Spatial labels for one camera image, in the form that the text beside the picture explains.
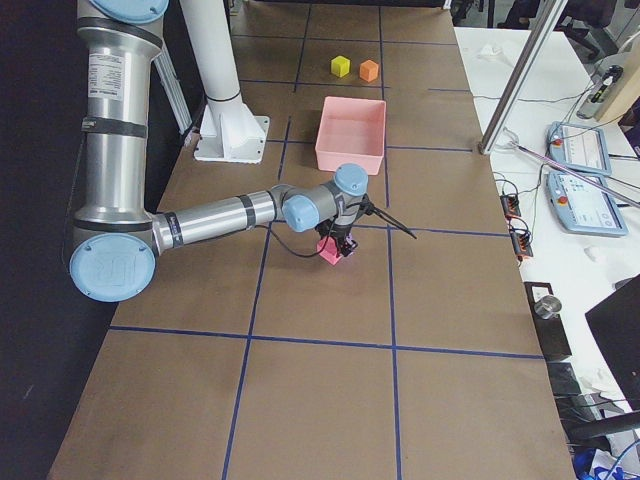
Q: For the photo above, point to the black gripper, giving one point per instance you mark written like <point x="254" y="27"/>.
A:
<point x="338" y="234"/>

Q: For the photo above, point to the pink foam block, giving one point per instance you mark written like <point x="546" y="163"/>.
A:
<point x="326" y="249"/>

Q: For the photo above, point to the yellow foam block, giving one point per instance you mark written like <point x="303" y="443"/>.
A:
<point x="340" y="66"/>

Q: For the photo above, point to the pink plastic bin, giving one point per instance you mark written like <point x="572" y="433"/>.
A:
<point x="351" y="130"/>

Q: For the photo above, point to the black orange connector box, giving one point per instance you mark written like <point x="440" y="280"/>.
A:
<point x="510" y="205"/>

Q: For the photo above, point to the orange foam block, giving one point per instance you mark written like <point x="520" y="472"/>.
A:
<point x="369" y="70"/>

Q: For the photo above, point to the silver metal cup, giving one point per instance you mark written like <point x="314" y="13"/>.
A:
<point x="547" y="307"/>

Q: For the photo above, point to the white side table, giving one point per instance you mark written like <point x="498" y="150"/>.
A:
<point x="582" y="270"/>

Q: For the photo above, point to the lower teach pendant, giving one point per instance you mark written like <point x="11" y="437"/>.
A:
<point x="581" y="208"/>

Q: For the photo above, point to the teach pendant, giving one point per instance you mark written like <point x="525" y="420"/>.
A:
<point x="579" y="147"/>
<point x="581" y="208"/>

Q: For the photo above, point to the upper teach pendant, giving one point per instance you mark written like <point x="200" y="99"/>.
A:
<point x="579" y="147"/>

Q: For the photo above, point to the black monitor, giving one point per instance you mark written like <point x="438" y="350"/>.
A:
<point x="614" y="324"/>

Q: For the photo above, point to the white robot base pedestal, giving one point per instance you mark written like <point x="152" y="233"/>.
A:
<point x="229" y="131"/>

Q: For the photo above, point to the aluminium frame post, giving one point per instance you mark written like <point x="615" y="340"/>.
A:
<point x="531" y="50"/>

